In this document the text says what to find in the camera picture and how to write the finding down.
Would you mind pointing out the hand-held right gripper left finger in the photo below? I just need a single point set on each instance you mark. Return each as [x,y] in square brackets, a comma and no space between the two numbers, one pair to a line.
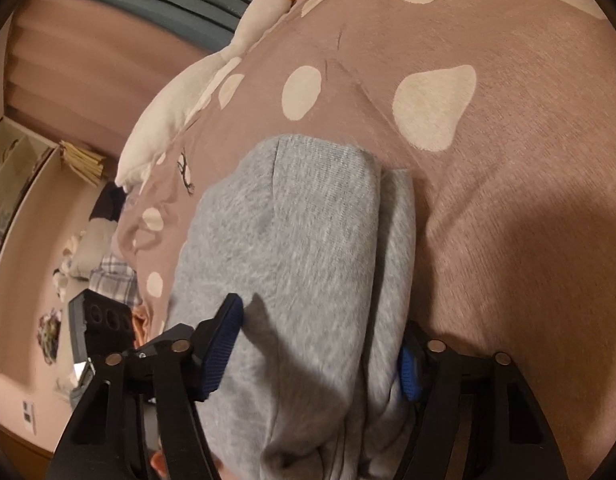
[223,350]

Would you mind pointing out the yellow hanging cloth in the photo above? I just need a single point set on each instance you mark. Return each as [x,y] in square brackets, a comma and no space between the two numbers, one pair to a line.
[83,162]

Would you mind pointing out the grey pillow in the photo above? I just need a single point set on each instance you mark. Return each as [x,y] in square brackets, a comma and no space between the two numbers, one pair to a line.
[88,250]

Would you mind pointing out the white shelf unit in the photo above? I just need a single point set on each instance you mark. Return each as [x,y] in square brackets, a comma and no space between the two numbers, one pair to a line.
[8,175]

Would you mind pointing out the pink curtain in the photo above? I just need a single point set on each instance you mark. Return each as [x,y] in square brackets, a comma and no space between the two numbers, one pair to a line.
[88,70]

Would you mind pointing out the pink polka dot blanket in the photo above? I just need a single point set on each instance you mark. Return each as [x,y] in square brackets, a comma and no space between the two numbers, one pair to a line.
[487,160]

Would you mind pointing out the white goose plush toy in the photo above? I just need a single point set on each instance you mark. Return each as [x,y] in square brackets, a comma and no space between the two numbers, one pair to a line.
[158,125]

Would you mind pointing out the white soft toy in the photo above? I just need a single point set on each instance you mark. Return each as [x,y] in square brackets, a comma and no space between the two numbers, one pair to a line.
[63,277]

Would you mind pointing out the plaid cloth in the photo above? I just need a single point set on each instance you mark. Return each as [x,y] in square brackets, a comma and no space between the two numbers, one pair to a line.
[115,280]

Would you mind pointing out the pink crumpled cloth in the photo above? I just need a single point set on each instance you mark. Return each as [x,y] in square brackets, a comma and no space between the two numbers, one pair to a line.
[140,325]

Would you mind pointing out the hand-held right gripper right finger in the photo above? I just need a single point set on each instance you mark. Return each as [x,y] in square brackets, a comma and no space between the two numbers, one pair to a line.
[410,375]

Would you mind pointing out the dark cloth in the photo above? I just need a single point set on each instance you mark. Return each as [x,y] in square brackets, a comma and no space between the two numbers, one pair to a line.
[105,205]

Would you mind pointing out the grey sweatshirt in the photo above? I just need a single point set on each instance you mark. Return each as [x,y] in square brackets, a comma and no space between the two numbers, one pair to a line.
[288,260]

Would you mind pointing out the patterned cloth pile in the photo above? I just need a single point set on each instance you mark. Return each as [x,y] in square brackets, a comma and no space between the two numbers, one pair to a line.
[50,332]

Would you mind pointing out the wall socket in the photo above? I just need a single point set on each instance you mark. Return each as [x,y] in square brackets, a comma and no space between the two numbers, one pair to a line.
[28,412]

